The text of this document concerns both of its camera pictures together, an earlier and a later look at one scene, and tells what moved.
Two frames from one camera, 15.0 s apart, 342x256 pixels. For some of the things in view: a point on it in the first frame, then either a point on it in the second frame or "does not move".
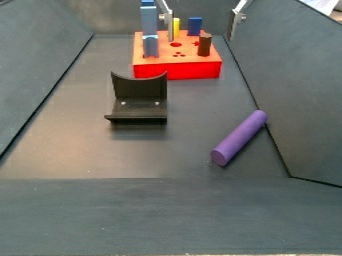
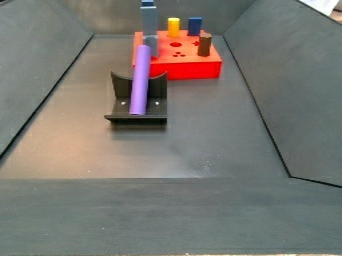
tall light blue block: x=149 y=15 does not move
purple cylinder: x=219 y=154 to x=141 y=80
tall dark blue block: x=147 y=3 does not move
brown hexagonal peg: x=203 y=43 does not move
